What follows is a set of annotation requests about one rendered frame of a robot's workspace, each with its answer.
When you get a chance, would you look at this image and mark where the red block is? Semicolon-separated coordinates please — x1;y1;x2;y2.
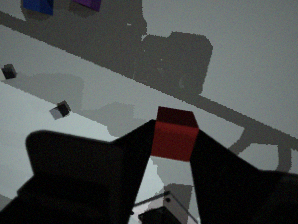
150;106;200;163

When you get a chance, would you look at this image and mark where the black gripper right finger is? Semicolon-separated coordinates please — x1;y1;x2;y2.
190;129;298;224

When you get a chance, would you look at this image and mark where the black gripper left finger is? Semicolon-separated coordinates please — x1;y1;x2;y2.
26;119;156;224

